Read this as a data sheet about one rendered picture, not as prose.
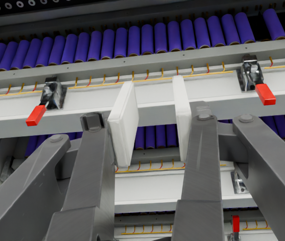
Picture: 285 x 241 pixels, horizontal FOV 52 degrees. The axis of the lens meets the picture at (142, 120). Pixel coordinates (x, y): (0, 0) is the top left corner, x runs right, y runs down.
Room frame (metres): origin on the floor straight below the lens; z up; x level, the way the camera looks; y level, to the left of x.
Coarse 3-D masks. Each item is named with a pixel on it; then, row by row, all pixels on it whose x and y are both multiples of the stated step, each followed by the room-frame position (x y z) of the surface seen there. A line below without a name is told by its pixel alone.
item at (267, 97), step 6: (252, 66) 0.31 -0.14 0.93; (252, 72) 0.31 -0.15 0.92; (252, 78) 0.30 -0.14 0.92; (258, 78) 0.30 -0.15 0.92; (258, 84) 0.28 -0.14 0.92; (264, 84) 0.28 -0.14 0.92; (258, 90) 0.27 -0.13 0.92; (264, 90) 0.26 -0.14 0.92; (270, 90) 0.26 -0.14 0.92; (264, 96) 0.25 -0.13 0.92; (270, 96) 0.25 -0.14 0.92; (264, 102) 0.25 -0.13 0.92; (270, 102) 0.24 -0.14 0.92
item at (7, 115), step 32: (128, 0) 0.49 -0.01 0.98; (160, 0) 0.49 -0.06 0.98; (0, 96) 0.40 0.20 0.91; (32, 96) 0.38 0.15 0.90; (96, 96) 0.36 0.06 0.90; (160, 96) 0.33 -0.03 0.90; (192, 96) 0.32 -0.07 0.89; (224, 96) 0.31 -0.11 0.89; (256, 96) 0.30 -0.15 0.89; (0, 128) 0.36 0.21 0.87; (32, 128) 0.35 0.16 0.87; (64, 128) 0.35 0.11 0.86
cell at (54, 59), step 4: (56, 36) 0.47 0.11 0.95; (60, 36) 0.47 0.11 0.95; (56, 40) 0.46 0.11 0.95; (60, 40) 0.46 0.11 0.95; (64, 40) 0.47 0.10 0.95; (56, 44) 0.45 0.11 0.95; (60, 44) 0.45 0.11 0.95; (64, 44) 0.46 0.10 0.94; (52, 48) 0.45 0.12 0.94; (56, 48) 0.44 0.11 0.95; (60, 48) 0.45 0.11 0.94; (52, 52) 0.44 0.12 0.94; (56, 52) 0.44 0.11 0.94; (60, 52) 0.44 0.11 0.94; (52, 56) 0.43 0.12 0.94; (56, 56) 0.43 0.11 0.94; (60, 56) 0.43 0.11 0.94; (52, 60) 0.42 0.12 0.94; (56, 60) 0.42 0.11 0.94; (60, 60) 0.43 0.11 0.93; (48, 64) 0.42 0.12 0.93; (56, 64) 0.42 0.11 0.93; (60, 64) 0.42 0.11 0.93
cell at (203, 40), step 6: (198, 18) 0.44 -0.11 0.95; (198, 24) 0.43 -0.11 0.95; (204, 24) 0.42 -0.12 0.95; (198, 30) 0.41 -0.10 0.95; (204, 30) 0.41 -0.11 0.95; (198, 36) 0.40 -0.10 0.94; (204, 36) 0.40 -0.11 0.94; (198, 42) 0.39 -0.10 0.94; (204, 42) 0.39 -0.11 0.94; (198, 48) 0.38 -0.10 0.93
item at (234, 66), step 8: (232, 64) 0.35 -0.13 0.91; (240, 64) 0.35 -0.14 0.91; (264, 64) 0.34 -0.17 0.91; (280, 64) 0.34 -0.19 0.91; (160, 72) 0.36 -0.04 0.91; (168, 72) 0.36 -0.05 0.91; (176, 72) 0.36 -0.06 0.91; (184, 72) 0.36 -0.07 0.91; (200, 72) 0.35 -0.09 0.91; (80, 80) 0.38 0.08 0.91; (88, 80) 0.38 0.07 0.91; (96, 80) 0.38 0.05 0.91; (112, 80) 0.37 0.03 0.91; (120, 80) 0.37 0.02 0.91; (128, 80) 0.37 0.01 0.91; (0, 88) 0.40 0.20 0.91; (16, 88) 0.40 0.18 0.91; (24, 88) 0.39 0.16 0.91; (32, 88) 0.39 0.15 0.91; (40, 88) 0.39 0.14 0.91
